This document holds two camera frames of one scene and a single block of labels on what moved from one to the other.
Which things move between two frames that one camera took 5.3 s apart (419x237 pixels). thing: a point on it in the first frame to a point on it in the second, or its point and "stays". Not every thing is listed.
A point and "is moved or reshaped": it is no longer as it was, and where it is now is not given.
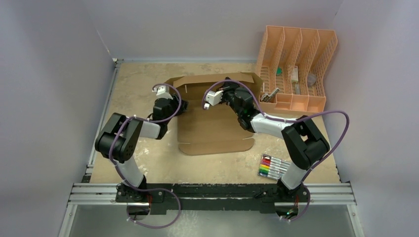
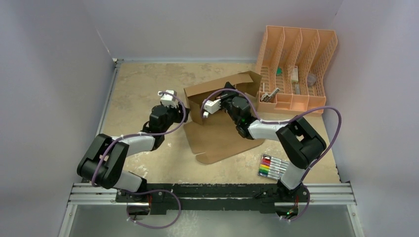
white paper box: x=295 y=75 stays
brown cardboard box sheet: x=218 y=129 is moved or reshaped
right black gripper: x=227 y=95 to x=226 y=95
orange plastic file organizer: x=293 y=62 stays
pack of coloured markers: x=272 y=168 stays
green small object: x=279 y=71 stays
